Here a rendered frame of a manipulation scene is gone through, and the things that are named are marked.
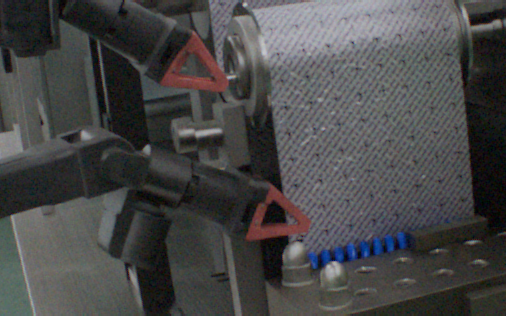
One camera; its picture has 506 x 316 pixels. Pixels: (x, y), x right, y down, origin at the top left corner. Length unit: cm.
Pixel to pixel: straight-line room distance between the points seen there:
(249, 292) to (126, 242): 22
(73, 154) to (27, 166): 5
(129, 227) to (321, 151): 23
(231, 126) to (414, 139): 21
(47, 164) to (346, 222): 36
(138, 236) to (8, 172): 17
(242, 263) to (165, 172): 20
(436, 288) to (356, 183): 20
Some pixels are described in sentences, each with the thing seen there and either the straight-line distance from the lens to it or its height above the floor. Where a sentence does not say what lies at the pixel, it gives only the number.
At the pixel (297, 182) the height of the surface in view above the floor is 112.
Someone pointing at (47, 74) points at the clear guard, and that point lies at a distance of 219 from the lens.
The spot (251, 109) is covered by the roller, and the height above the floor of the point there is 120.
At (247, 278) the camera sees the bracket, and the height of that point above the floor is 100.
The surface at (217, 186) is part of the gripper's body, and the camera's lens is 117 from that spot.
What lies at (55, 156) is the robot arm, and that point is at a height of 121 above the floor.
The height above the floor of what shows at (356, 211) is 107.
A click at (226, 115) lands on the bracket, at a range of 126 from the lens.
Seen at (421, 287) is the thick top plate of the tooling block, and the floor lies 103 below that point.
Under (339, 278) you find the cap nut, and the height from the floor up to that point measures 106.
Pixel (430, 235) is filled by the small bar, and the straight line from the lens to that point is 123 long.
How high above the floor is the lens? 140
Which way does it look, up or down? 12 degrees down
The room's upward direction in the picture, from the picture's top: 8 degrees counter-clockwise
